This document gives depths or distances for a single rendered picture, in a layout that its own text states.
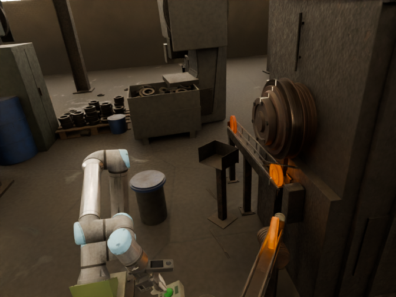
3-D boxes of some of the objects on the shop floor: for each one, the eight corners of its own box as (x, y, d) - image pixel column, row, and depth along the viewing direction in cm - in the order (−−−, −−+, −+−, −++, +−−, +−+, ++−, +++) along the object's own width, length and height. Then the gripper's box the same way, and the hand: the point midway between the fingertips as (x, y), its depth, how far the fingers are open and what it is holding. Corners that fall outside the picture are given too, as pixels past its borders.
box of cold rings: (192, 119, 490) (188, 75, 455) (203, 137, 417) (199, 86, 382) (135, 127, 474) (127, 82, 439) (135, 147, 401) (125, 95, 366)
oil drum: (45, 145, 431) (25, 90, 391) (30, 162, 378) (5, 101, 338) (6, 149, 425) (-18, 94, 386) (-15, 168, 372) (-46, 106, 333)
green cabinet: (16, 154, 406) (-28, 50, 339) (35, 137, 468) (0, 45, 402) (49, 151, 410) (12, 46, 344) (63, 133, 473) (34, 42, 406)
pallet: (130, 115, 537) (126, 93, 518) (131, 129, 466) (126, 105, 447) (67, 124, 517) (60, 101, 497) (57, 140, 446) (49, 115, 426)
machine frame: (326, 198, 263) (363, -8, 185) (426, 303, 166) (590, -37, 88) (254, 210, 256) (261, -1, 178) (314, 325, 159) (385, -23, 81)
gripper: (129, 260, 114) (152, 288, 123) (126, 278, 106) (152, 307, 115) (147, 251, 113) (170, 281, 123) (146, 270, 105) (171, 299, 115)
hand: (166, 289), depth 118 cm, fingers closed
